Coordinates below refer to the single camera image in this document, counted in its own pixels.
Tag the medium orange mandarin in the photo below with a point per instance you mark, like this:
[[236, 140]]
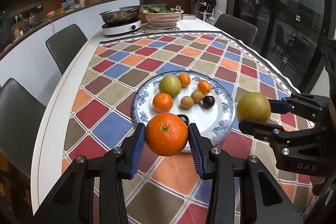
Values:
[[162, 102]]

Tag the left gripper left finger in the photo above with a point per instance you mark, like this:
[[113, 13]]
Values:
[[71, 199]]

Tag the pink colander basket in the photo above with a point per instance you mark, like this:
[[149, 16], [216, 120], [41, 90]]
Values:
[[162, 19]]

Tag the white storage box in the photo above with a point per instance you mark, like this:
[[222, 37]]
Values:
[[188, 17]]

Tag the dark plum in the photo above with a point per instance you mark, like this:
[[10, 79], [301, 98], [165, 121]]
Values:
[[184, 118], [207, 102]]

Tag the white induction cooker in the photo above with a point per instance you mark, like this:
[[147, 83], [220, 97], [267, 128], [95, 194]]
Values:
[[119, 28]]

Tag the wooden counter shelf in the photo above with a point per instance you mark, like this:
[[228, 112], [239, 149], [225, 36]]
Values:
[[14, 7]]

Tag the small orange mandarin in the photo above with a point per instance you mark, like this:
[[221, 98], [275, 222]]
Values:
[[184, 79]]

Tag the orange persimmon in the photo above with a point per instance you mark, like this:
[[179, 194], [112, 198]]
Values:
[[204, 87]]

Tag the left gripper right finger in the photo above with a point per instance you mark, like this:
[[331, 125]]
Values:
[[262, 199]]

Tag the green leafy vegetables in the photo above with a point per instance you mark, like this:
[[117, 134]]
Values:
[[159, 8]]

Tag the large orange with stem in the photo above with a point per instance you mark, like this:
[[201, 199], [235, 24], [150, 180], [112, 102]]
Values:
[[166, 134]]

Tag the yellow pear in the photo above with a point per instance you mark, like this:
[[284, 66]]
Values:
[[253, 106]]

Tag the dark chair right side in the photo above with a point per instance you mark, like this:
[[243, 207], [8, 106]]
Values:
[[237, 28]]

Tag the stroller with pink item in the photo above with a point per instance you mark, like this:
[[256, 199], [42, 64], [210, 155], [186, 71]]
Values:
[[205, 9]]

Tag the dark chair near left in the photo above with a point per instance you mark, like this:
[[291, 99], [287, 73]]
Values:
[[20, 117]]

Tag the colourful checkered tablecloth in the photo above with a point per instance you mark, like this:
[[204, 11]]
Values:
[[117, 91]]

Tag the green pear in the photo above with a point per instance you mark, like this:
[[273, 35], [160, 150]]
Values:
[[170, 85]]

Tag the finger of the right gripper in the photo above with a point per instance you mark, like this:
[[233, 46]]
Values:
[[275, 135], [311, 107]]

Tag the small brown kiwi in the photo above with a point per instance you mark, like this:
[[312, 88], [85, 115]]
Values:
[[197, 96]]

